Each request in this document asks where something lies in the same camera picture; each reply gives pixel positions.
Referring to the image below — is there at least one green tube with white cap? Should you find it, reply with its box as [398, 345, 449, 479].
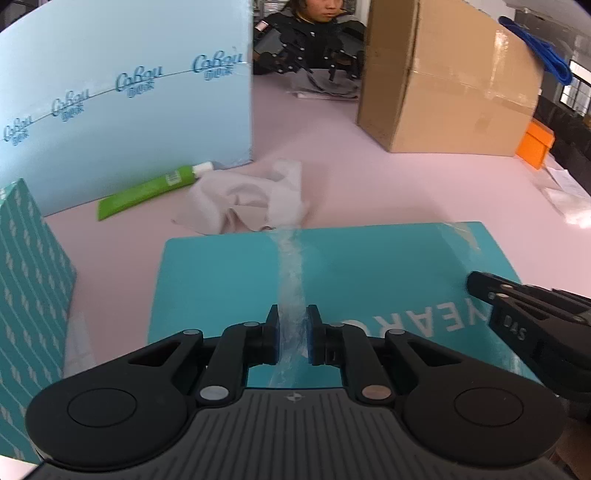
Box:
[97, 161, 214, 221]

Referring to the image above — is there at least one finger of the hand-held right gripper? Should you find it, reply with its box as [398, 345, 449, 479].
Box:
[467, 271, 591, 324]

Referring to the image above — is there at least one black sofa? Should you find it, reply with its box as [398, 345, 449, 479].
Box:
[536, 97, 591, 185]

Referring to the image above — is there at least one grey cloth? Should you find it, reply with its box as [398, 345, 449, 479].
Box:
[288, 69, 361, 100]

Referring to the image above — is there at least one window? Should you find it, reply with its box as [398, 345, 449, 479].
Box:
[560, 60, 591, 112]

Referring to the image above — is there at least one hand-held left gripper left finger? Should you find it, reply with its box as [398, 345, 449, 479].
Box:
[117, 305, 280, 407]

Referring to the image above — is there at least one large cardboard box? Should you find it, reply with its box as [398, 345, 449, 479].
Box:
[356, 0, 544, 158]

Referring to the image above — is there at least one teal patterned box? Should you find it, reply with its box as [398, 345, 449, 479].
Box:
[0, 179, 78, 464]

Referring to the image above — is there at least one crumpled white tissue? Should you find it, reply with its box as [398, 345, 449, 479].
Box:
[172, 159, 310, 235]

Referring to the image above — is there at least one orange box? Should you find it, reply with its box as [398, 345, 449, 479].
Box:
[516, 119, 555, 169]

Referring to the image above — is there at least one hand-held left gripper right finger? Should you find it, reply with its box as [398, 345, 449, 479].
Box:
[307, 305, 476, 407]

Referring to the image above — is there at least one blue strap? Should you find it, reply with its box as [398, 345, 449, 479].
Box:
[499, 16, 573, 85]

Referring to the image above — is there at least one clear plastic wrap strip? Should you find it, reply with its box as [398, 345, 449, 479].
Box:
[268, 226, 308, 388]

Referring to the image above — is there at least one white plastic packet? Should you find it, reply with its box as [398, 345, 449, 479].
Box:
[542, 187, 591, 227]

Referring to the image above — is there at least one light blue foam board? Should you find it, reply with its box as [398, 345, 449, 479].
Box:
[0, 0, 254, 217]

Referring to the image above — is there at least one pink desktop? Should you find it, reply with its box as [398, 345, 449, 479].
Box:
[0, 69, 591, 398]

